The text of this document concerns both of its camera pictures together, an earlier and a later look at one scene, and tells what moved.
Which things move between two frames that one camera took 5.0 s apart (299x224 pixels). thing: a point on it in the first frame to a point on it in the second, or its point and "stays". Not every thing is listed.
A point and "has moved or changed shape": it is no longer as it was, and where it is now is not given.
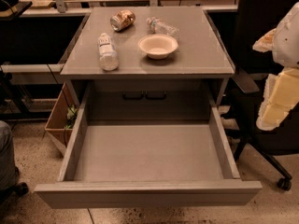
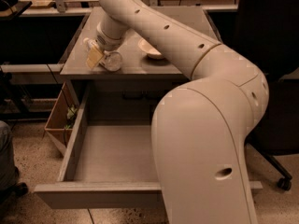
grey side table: [38, 74] stays
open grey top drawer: [111, 163] stays
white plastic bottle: [108, 59] has moved or changed shape
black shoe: [17, 189] stays
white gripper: [288, 39] to [106, 42]
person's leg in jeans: [7, 171] stays
